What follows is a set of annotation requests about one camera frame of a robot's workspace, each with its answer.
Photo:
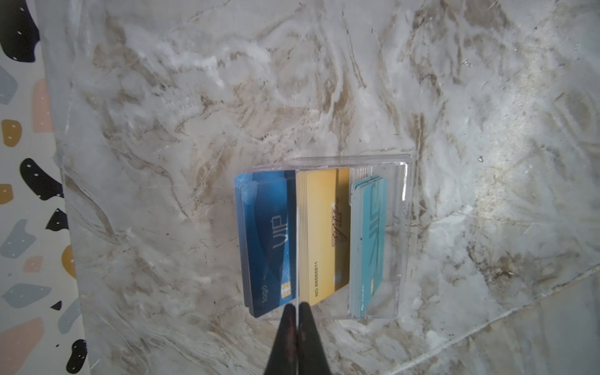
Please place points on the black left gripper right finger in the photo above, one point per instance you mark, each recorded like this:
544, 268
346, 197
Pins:
311, 356

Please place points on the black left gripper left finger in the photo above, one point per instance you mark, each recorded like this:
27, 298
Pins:
283, 356

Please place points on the dark blue VIP card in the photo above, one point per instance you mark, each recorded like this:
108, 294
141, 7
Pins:
266, 222

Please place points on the gold numbered card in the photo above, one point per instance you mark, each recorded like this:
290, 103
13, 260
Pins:
325, 221

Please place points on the teal VIP card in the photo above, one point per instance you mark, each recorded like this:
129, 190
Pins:
368, 222

